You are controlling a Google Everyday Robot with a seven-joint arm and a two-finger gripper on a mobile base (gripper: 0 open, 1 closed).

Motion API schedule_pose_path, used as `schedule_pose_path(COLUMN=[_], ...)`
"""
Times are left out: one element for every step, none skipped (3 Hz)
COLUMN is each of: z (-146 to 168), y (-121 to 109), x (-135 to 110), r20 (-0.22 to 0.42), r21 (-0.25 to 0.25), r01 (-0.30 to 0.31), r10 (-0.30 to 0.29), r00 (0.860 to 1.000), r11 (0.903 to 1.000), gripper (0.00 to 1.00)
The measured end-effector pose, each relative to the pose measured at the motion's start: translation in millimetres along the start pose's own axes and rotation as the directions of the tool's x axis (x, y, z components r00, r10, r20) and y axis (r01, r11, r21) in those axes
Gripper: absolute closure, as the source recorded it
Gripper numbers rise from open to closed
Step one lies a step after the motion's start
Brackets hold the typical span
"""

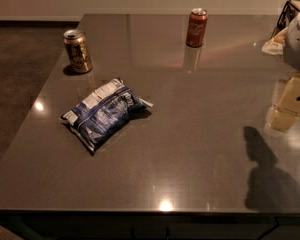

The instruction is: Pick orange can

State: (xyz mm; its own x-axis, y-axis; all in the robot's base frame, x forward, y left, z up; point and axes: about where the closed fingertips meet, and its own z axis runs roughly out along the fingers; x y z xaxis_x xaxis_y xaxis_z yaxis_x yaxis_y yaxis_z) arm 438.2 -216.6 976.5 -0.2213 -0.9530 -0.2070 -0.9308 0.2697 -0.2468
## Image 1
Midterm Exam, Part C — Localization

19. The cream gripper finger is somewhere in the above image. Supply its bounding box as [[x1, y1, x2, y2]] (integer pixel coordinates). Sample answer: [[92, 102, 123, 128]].
[[269, 75, 300, 132]]

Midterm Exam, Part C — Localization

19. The black wire basket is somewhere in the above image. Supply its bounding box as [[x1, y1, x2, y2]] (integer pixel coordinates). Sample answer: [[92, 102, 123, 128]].
[[277, 0, 300, 30]]

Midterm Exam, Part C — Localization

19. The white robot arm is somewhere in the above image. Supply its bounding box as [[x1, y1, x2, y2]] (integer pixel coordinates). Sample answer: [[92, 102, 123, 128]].
[[263, 1, 300, 132]]

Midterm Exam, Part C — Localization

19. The crumpled white paper napkin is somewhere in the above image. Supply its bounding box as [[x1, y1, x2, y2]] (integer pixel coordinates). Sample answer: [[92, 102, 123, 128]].
[[262, 28, 288, 55]]

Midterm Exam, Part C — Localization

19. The orange gold soda can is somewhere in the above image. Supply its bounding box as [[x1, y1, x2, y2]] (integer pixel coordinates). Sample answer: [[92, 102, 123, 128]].
[[63, 29, 92, 74]]

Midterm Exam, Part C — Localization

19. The blue white chip bag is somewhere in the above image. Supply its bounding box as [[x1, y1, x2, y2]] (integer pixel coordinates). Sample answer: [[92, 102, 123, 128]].
[[59, 78, 153, 154]]

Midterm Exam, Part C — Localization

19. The red cola can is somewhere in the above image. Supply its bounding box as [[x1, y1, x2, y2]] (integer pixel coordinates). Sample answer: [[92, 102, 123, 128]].
[[186, 8, 208, 48]]

